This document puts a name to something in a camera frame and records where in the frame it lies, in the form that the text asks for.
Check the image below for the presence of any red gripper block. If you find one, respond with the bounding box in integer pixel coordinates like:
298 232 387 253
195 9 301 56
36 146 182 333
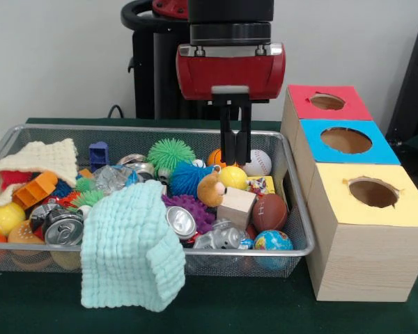
176 42 286 166

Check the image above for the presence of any colourful knotted fabric toy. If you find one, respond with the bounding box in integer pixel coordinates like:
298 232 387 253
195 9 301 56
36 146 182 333
247 176 270 196

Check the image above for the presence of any mint green cloth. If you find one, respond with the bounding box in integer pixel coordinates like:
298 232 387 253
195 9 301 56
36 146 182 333
79 180 187 312

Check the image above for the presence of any shallow mesh bin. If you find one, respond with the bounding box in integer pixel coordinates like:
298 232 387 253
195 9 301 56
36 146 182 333
0 124 316 278

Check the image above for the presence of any wooden box with three holes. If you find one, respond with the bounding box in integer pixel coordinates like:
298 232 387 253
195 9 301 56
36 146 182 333
280 84 418 302

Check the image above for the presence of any orange basketball toy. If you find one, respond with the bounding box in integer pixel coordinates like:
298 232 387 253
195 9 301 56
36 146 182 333
208 148 227 168

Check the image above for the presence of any white baseball toy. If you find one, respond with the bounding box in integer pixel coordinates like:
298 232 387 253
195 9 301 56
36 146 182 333
242 149 272 177

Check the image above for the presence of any smooth yellow ball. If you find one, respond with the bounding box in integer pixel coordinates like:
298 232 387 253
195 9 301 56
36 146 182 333
218 166 248 191

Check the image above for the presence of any blue spiky ball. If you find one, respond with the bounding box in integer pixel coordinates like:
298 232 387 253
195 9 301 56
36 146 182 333
169 161 217 199

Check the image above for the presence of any small green spiky ball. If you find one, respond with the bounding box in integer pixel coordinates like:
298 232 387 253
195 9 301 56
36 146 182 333
146 138 196 173

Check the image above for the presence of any brown football toy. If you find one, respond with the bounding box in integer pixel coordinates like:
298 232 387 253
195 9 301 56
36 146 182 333
252 193 288 233

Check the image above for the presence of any blue globe ball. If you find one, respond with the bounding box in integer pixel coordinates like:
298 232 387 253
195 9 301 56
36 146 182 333
253 229 294 271

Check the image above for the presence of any large green spiky eyed ball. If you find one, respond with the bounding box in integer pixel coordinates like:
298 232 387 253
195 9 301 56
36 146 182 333
70 189 105 218

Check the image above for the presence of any black monitor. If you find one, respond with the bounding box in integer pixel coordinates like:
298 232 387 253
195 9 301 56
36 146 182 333
385 23 418 154

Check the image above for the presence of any cream knitted cloth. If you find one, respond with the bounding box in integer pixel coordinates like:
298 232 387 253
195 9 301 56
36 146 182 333
0 138 79 213

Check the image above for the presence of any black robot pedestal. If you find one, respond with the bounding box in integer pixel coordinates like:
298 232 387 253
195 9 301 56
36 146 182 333
121 0 231 121

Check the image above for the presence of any black cable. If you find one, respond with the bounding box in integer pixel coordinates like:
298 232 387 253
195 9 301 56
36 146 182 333
107 104 125 120

